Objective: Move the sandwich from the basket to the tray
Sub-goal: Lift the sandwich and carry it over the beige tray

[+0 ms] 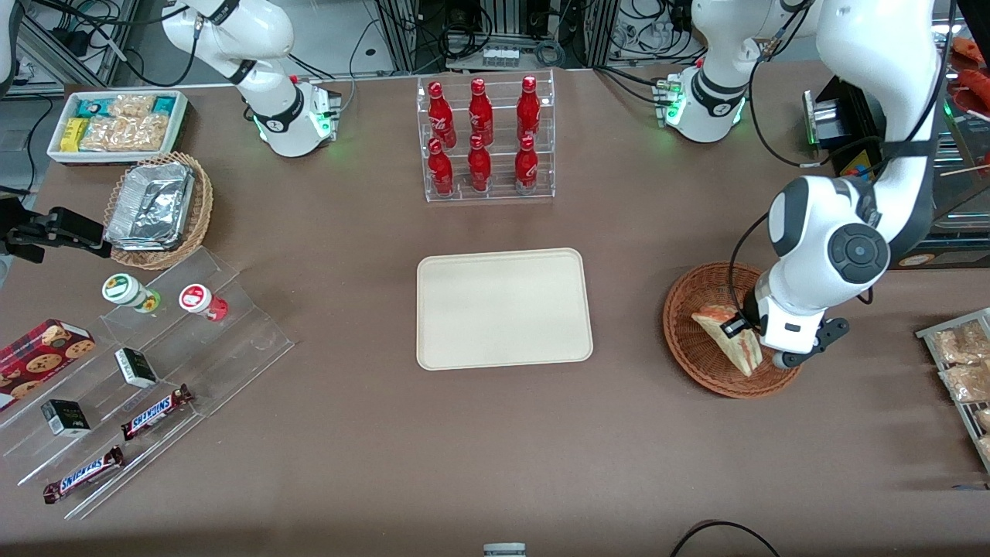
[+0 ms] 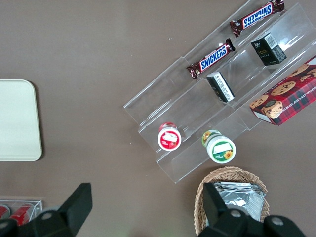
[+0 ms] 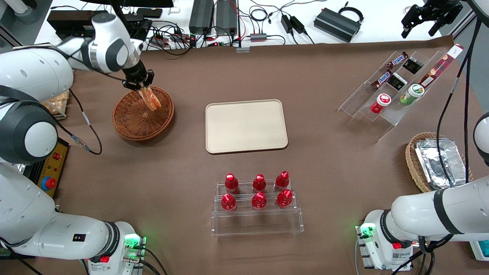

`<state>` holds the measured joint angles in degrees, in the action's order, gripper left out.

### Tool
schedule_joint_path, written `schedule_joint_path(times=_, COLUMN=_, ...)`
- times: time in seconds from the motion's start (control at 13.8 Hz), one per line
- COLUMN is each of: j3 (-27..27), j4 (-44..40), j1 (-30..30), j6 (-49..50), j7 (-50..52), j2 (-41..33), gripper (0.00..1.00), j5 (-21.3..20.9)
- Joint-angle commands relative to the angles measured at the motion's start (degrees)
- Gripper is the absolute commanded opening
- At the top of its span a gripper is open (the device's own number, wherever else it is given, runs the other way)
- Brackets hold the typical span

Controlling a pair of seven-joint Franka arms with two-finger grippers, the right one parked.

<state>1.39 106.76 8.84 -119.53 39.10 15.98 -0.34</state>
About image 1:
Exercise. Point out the yellow snack packet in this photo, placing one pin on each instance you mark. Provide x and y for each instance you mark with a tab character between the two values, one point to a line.
73	133

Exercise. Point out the triangular sandwich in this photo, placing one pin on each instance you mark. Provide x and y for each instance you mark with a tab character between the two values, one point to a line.
727	340

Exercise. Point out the green lid snack cup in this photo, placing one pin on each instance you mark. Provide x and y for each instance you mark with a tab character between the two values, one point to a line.
124	288

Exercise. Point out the grey device edge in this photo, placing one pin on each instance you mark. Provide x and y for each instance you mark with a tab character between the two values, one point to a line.
504	550

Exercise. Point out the black food warmer machine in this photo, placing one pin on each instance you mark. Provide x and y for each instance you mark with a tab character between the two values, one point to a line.
851	116

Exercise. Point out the cream plastic tray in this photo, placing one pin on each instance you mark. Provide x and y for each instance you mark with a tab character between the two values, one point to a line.
503	309

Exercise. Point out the red lid snack cup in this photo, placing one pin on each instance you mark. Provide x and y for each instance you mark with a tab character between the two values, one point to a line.
197	298

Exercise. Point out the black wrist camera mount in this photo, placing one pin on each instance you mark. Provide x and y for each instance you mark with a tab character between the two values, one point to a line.
833	331

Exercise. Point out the round brown wicker basket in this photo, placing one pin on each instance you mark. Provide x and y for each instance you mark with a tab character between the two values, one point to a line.
696	363

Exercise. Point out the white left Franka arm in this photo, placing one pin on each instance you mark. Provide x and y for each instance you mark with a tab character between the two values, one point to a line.
835	232

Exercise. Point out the Snickers chocolate bar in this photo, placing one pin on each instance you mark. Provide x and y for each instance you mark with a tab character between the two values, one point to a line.
83	474
155	412

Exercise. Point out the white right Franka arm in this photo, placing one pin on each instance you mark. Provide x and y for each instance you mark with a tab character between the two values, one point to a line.
263	70

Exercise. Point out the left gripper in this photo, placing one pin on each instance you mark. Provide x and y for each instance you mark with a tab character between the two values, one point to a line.
749	319

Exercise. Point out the white power strip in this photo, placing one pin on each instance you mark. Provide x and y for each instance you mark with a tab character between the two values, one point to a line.
500	57

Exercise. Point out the light wicker basket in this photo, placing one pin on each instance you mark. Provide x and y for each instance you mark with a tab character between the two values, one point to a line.
199	216

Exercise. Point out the clear bag of snacks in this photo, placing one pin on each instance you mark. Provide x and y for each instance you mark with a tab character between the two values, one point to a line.
967	383
963	342

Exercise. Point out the small black box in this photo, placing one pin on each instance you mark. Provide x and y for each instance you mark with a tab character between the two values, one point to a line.
66	418
136	367

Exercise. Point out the red cola bottle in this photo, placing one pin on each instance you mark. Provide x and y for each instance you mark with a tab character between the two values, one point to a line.
526	166
480	112
440	112
528	108
479	166
441	170

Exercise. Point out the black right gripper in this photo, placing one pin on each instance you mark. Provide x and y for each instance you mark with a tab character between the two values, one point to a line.
54	231

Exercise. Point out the aluminium foil tray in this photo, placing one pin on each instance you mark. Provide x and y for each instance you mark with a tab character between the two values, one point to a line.
151	205

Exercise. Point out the white snack bin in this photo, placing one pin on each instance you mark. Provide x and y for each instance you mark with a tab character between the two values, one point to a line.
58	151

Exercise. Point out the red plaid cookie box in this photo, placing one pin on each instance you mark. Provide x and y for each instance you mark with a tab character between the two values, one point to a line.
39	360

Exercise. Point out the clear acrylic stepped display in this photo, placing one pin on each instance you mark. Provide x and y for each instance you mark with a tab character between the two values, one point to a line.
232	348

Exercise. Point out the clear acrylic bottle rack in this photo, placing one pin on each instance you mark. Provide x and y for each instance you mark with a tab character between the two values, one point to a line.
499	193

